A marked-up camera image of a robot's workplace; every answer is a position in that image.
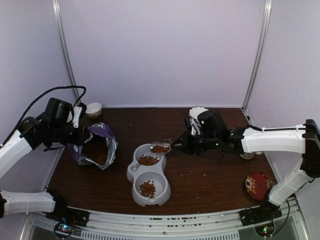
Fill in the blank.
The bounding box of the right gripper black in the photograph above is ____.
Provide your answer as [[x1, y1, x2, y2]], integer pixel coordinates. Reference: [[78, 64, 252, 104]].
[[171, 130, 220, 156]]

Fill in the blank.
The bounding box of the kibble in metal scoop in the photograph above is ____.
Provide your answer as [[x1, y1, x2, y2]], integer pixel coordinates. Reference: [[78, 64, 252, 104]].
[[150, 144, 171, 154]]

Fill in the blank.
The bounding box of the aluminium front rail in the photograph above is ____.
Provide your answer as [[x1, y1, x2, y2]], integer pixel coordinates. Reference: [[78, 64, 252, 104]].
[[20, 197, 311, 240]]

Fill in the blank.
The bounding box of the white scalloped bowl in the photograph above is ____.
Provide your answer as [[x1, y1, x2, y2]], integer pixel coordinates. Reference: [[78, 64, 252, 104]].
[[188, 106, 209, 123]]

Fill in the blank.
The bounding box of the grey double pet bowl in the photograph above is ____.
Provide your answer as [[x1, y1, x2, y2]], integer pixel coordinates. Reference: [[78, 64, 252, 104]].
[[126, 143, 171, 207]]

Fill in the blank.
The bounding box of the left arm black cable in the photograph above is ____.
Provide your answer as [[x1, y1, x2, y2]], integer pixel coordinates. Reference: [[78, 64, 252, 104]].
[[0, 85, 87, 146]]

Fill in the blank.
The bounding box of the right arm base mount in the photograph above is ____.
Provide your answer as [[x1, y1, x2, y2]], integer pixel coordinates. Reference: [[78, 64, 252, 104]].
[[239, 206, 283, 238]]

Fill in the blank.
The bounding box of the right aluminium frame post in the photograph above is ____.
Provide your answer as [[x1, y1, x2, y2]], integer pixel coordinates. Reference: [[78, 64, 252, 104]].
[[241, 0, 273, 112]]

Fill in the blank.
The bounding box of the purple puppy food bag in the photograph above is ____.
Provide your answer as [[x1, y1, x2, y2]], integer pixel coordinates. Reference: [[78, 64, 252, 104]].
[[67, 122, 118, 170]]

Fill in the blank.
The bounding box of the patterned mug yellow inside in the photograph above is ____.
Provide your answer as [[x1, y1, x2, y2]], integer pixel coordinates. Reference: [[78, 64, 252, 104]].
[[239, 151, 264, 160]]

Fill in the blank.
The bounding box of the left aluminium frame post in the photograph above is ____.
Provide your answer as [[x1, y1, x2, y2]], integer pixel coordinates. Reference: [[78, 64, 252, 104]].
[[51, 0, 84, 101]]

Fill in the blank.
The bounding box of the kibble in bowl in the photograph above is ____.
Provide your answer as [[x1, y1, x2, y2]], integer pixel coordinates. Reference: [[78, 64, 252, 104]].
[[139, 180, 156, 198], [138, 155, 160, 166]]

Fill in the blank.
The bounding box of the aluminium frame post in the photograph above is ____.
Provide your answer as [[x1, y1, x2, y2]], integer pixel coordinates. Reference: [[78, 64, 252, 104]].
[[51, 0, 84, 101], [241, 0, 273, 112]]

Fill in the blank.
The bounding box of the small white round bowl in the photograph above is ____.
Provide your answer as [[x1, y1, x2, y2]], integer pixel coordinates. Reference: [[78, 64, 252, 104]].
[[85, 102, 103, 119]]

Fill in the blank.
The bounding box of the kibble in near bowl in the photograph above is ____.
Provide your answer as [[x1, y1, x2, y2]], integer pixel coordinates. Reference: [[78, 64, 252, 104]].
[[139, 180, 156, 198]]

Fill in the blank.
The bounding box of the kibble in far bowl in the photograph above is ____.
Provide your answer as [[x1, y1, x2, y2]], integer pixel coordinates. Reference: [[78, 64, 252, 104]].
[[138, 155, 160, 166]]

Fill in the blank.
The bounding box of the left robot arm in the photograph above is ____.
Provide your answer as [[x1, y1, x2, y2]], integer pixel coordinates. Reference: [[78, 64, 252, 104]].
[[0, 98, 90, 222]]

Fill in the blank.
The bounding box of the red floral plate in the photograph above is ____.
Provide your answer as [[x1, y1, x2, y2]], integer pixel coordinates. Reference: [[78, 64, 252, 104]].
[[245, 171, 275, 201]]

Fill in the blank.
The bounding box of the metal food scoop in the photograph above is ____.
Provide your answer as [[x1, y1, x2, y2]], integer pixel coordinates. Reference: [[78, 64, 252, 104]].
[[150, 139, 173, 154]]

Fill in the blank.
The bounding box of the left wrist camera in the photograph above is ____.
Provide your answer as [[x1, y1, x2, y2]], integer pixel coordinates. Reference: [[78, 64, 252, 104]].
[[71, 103, 87, 128]]

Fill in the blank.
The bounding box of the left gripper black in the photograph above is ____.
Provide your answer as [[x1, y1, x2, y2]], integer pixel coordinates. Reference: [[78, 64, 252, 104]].
[[49, 122, 89, 146]]

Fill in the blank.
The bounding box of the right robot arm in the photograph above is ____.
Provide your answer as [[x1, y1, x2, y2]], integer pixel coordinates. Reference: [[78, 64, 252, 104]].
[[171, 110, 320, 221]]

